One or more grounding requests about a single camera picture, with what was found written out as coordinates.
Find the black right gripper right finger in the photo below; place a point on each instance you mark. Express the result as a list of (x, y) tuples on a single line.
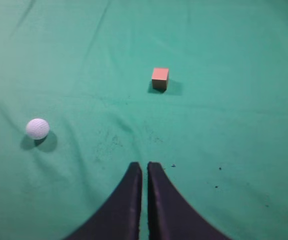
[(170, 216)]

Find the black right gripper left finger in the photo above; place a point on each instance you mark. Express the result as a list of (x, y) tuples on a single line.
[(119, 217)]

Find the green table cloth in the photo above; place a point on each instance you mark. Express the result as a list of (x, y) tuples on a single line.
[(219, 130)]

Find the white dimpled golf ball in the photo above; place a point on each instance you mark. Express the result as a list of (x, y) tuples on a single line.
[(37, 129)]

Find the red cube block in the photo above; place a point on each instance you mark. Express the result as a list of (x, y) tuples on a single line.
[(160, 78)]

